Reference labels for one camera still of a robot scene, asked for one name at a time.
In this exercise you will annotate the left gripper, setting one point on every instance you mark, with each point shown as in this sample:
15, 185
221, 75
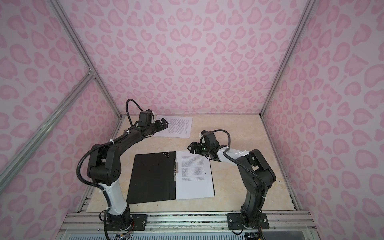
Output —
160, 127

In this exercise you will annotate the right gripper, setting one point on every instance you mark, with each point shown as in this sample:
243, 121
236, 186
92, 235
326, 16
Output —
198, 145

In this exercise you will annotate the printed paper sheet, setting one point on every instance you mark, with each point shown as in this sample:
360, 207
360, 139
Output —
194, 178

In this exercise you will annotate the blue folder black inside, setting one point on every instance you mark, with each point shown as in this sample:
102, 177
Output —
153, 178

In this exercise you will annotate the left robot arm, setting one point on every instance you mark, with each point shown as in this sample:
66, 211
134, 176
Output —
104, 168

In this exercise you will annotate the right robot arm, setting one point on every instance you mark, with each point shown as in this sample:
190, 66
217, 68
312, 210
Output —
256, 174

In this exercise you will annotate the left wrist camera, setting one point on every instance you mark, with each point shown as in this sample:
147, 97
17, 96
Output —
145, 118

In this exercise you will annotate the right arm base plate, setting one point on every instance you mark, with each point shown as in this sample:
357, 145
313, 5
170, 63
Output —
238, 221

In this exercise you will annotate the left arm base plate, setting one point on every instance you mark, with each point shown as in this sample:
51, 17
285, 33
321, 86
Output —
135, 222

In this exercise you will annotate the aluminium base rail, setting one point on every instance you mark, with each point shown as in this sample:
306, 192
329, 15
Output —
277, 225

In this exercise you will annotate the diagonal aluminium frame bar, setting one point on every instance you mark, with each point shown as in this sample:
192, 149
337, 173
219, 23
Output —
23, 155

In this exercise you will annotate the left corner aluminium post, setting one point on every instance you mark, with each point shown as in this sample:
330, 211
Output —
79, 46

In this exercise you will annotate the corner aluminium post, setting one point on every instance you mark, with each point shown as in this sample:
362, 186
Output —
310, 7
79, 46

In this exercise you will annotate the right corner aluminium post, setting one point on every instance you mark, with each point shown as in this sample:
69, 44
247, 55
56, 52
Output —
310, 7

